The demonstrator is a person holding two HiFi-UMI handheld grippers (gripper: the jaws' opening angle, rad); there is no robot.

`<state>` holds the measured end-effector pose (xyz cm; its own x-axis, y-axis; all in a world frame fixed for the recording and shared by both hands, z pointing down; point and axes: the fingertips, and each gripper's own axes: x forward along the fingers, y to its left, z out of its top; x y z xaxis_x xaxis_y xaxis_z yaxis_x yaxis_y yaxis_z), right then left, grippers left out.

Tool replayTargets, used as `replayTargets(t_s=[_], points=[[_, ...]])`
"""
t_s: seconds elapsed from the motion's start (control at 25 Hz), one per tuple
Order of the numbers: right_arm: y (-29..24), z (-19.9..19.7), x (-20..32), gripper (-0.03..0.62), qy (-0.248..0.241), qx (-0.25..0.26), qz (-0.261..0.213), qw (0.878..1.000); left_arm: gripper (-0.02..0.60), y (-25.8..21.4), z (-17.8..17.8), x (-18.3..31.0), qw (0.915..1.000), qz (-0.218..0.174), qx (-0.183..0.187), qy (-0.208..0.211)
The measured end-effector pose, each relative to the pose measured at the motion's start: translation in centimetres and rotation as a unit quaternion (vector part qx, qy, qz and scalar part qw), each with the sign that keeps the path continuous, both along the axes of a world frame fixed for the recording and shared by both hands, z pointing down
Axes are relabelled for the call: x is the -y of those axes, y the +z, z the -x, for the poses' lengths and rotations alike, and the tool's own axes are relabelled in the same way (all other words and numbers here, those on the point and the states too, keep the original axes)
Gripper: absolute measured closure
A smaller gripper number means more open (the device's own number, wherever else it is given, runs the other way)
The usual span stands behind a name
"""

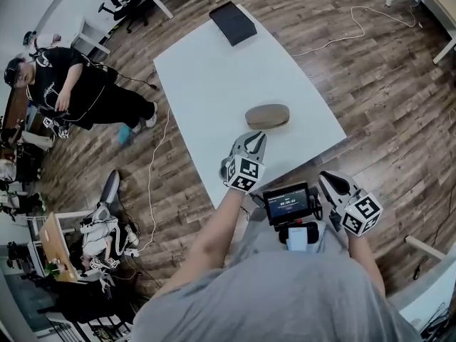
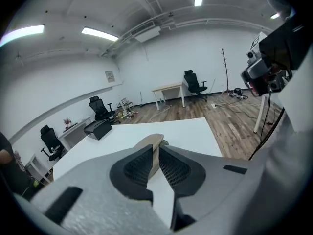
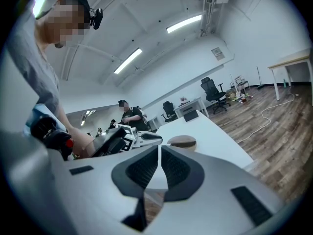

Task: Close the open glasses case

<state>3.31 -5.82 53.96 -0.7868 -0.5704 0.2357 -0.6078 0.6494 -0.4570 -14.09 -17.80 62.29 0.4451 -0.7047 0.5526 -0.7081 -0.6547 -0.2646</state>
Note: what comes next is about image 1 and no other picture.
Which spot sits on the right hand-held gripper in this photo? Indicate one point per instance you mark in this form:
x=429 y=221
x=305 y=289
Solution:
x=361 y=214

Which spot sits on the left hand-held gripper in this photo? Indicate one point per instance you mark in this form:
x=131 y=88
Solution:
x=246 y=171

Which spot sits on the brown oval pouch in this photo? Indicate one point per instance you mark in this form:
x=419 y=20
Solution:
x=267 y=114

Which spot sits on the person's left forearm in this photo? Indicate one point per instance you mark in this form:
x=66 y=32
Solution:
x=213 y=233

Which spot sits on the person's right forearm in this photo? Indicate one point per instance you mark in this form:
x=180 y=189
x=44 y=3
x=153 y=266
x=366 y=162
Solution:
x=363 y=258

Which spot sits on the black chest-mounted screen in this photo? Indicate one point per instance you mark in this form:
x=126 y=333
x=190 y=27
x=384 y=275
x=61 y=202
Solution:
x=286 y=203

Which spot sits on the white rectangular table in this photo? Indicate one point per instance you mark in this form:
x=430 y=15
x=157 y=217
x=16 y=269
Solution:
x=213 y=84

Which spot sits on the person's grey shirt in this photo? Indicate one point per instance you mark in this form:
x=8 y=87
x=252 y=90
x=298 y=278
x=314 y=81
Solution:
x=278 y=298

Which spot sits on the black rectangular box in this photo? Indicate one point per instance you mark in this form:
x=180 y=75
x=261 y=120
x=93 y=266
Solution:
x=233 y=21

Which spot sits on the white harness gear pile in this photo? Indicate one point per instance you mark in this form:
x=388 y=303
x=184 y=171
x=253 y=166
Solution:
x=103 y=233

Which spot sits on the white side table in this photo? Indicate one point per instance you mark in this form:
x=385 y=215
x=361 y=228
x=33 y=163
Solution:
x=89 y=36

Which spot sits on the light wood desk white legs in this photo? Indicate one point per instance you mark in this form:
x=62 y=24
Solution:
x=441 y=16

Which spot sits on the small wooden table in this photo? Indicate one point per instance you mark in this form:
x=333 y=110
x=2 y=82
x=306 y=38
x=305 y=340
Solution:
x=57 y=244

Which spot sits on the green potted plant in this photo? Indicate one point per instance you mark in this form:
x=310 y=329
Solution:
x=51 y=266

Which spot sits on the black chest mount with pouch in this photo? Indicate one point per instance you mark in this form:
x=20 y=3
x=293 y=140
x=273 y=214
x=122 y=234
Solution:
x=317 y=235

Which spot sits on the white furniture frame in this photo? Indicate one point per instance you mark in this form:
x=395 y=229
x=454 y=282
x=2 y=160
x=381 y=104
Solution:
x=427 y=283

